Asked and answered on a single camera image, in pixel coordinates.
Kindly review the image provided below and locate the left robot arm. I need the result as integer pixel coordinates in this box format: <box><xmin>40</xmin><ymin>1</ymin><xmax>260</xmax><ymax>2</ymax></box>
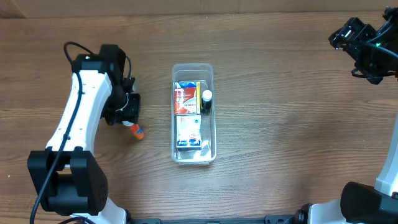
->
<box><xmin>27</xmin><ymin>44</ymin><xmax>143</xmax><ymax>223</ymax></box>

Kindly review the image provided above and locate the clear plastic container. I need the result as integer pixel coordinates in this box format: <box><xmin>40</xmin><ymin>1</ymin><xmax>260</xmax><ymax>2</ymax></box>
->
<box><xmin>171</xmin><ymin>63</ymin><xmax>217</xmax><ymax>164</ymax></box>

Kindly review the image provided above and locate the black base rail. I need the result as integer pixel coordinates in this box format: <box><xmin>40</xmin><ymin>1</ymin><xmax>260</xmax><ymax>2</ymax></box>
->
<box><xmin>129</xmin><ymin>215</ymin><xmax>294</xmax><ymax>224</ymax></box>

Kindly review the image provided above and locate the red white small box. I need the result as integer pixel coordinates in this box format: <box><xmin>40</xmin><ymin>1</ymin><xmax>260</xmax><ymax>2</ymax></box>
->
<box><xmin>174</xmin><ymin>87</ymin><xmax>198</xmax><ymax>115</ymax></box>

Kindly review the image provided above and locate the black tube white cap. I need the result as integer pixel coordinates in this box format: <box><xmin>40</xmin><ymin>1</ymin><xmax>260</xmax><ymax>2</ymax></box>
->
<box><xmin>201</xmin><ymin>90</ymin><xmax>213</xmax><ymax>114</ymax></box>

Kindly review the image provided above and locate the white blue Hansaplast box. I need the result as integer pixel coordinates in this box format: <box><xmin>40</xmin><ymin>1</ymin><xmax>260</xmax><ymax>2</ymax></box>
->
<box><xmin>176</xmin><ymin>115</ymin><xmax>202</xmax><ymax>149</ymax></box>

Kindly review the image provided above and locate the orange tube white cap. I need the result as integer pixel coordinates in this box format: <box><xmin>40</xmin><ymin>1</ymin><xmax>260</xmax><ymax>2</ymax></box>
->
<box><xmin>122</xmin><ymin>121</ymin><xmax>145</xmax><ymax>140</ymax></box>

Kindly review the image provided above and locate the blue yellow VapoDrops box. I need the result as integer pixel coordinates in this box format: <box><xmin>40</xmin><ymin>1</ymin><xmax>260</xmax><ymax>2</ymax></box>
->
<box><xmin>174</xmin><ymin>82</ymin><xmax>200</xmax><ymax>115</ymax></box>

